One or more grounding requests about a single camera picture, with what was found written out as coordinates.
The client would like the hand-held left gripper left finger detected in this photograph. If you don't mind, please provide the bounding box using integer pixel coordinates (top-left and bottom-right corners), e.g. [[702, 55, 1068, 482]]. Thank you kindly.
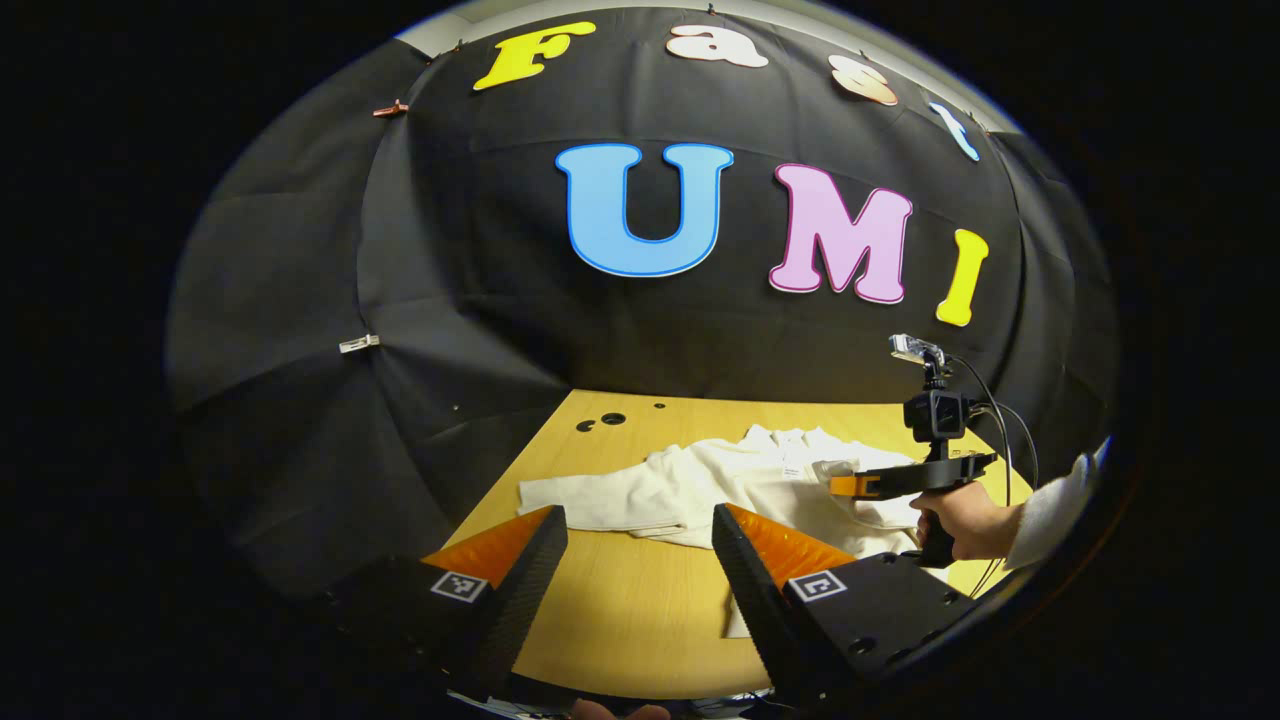
[[325, 505, 569, 701]]

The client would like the white sweatshirt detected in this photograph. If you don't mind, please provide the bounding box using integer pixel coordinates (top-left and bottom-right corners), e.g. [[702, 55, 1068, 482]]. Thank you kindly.
[[517, 424, 951, 641]]

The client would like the black backdrop cloth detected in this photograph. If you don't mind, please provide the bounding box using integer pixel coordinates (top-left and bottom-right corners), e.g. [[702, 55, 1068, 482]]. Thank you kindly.
[[165, 5, 1118, 601]]

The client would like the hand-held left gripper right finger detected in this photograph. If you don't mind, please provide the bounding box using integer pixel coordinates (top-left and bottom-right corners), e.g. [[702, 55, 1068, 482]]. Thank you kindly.
[[712, 503, 986, 706]]

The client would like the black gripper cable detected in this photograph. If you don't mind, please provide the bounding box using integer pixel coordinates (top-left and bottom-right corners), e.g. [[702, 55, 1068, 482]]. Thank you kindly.
[[944, 354, 1041, 601]]

